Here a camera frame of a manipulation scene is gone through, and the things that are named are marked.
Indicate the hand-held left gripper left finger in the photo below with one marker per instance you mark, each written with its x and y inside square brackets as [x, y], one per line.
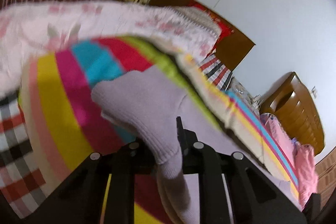
[128, 158]

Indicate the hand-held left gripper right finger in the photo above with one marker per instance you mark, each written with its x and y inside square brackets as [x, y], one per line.
[200, 158]

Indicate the purple sweater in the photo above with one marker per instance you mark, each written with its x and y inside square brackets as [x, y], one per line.
[147, 98]

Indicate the light wooden door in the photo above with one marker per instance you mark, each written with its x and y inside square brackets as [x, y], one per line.
[326, 176]

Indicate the pink duvet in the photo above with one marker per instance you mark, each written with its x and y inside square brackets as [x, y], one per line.
[307, 171]

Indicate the pink bed sheet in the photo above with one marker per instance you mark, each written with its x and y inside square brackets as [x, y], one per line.
[278, 134]

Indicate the floral covered nightstand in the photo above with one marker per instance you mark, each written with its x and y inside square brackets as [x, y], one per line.
[244, 92]

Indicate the colourful striped blanket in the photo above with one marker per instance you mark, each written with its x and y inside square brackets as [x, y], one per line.
[65, 108]

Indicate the glossy carved wooden headboard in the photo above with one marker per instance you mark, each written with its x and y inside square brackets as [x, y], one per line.
[296, 108]

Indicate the plaid bed sheet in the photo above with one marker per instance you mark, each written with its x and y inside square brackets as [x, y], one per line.
[18, 161]

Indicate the dark wooden headboard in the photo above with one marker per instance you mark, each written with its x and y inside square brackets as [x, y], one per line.
[231, 48]

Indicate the red patterned pillow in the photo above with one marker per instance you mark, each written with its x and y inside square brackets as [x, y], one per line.
[223, 27]

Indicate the pink floral quilt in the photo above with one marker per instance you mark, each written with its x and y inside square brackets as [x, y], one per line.
[105, 19]

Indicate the white wall socket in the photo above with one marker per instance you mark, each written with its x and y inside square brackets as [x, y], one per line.
[314, 91]

